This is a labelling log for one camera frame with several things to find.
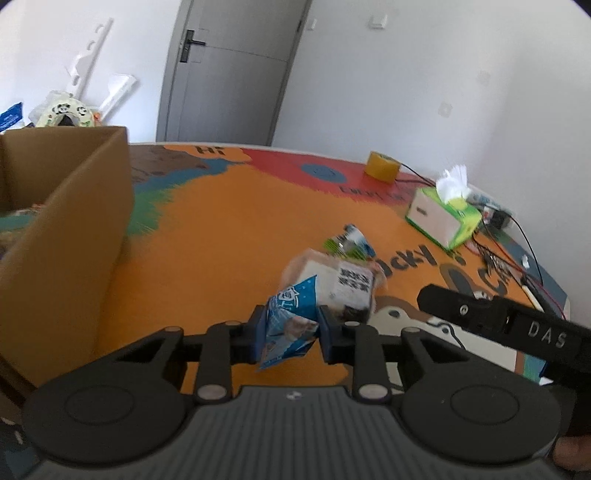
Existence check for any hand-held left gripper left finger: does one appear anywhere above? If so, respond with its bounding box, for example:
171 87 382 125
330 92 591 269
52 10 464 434
111 306 267 407

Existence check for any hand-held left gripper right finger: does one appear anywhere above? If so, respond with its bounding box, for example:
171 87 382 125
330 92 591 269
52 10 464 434
318 306 468 405

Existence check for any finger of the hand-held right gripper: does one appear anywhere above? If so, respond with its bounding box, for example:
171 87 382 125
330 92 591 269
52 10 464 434
417 284 509 344

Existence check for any clear packet with white bread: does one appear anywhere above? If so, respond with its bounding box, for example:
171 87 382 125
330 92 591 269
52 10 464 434
281 248 389 324

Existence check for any green and blue snack packet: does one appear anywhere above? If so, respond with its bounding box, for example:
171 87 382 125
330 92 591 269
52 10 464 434
323 224 376 261

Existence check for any brown cardboard box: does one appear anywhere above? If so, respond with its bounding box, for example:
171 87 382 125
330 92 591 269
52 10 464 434
0 126 136 393

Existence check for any person's right hand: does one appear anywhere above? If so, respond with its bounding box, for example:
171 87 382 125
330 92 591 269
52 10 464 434
551 434 591 474

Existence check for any white and black pen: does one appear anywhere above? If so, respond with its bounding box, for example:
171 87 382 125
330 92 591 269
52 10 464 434
522 277 561 317

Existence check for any bunch of keys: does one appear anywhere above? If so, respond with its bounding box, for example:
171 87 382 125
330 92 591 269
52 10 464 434
480 251 513 282

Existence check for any green tissue box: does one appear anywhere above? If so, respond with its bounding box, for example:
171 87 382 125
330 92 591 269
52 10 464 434
405 187 483 252

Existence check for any colourful printed table mat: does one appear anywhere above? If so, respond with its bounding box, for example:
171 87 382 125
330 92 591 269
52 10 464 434
92 143 568 402

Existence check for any white power strip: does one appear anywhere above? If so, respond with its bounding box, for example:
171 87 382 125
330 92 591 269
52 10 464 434
466 193 509 217

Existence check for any white tissue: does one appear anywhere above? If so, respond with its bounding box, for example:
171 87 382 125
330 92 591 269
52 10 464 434
435 165 472 204

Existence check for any yellow tape roll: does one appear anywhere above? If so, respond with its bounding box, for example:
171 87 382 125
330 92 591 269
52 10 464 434
364 151 398 183

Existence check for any grey door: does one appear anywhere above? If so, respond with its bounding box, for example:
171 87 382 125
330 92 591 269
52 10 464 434
156 0 312 145

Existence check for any clear plastic bag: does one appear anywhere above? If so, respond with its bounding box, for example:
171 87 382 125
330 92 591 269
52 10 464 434
28 90 70 123

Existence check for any blue bag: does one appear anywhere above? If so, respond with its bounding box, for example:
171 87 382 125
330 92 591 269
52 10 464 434
0 102 24 132

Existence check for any black cable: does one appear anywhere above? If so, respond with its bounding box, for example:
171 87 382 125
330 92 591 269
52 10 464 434
471 215 568 319

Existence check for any short white plastic bracket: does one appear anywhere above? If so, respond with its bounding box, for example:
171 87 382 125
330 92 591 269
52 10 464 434
97 73 138 121

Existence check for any black door handle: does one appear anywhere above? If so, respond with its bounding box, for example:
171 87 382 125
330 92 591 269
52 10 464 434
179 30 206 63

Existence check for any panda print ring cushion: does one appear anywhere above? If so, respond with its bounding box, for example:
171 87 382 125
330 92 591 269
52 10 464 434
34 98 95 127

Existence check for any long white plastic bracket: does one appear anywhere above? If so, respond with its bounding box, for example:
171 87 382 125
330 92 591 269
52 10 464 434
65 17 114 100

